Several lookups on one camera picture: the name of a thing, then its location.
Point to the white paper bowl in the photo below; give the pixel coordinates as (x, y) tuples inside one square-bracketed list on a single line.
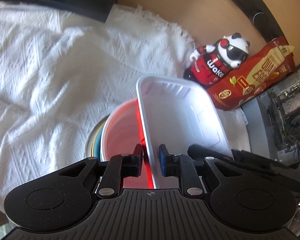
[(120, 136)]

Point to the blue enamel bowl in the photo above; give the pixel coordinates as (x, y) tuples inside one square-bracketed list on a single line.
[(97, 144)]

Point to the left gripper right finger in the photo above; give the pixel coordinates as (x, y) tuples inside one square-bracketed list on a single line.
[(181, 172)]

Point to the red quail eggs bag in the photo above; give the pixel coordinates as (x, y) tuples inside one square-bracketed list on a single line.
[(259, 72)]

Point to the red foil tray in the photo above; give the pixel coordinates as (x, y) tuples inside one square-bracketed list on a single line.
[(177, 113)]

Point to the white glass PC case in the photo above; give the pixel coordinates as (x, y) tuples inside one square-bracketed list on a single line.
[(273, 121)]

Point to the stainless steel bowl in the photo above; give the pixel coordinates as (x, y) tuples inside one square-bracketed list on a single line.
[(87, 145)]

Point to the panda racer figurine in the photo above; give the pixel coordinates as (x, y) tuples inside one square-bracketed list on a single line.
[(212, 62)]

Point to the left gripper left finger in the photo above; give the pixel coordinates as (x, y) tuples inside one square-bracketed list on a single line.
[(119, 167)]

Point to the white woven tablecloth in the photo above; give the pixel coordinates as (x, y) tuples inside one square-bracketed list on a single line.
[(61, 73)]

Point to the cream bowl yellow rim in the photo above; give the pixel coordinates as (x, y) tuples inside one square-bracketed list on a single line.
[(93, 136)]

